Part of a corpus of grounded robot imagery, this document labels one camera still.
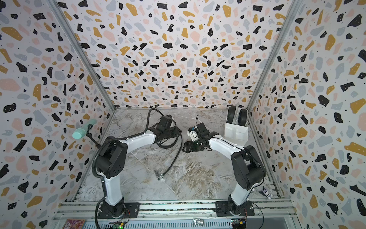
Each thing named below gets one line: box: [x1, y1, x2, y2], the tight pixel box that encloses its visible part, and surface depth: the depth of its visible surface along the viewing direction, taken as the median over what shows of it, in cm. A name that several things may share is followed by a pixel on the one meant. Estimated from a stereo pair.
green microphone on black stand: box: [72, 118, 102, 149], surface depth 68 cm
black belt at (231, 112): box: [226, 104, 236, 124], surface depth 108 cm
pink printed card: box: [63, 218, 87, 229], surface depth 70 cm
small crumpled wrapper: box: [258, 186, 273, 200], surface depth 80 cm
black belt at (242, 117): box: [238, 108, 248, 127], surface depth 108 cm
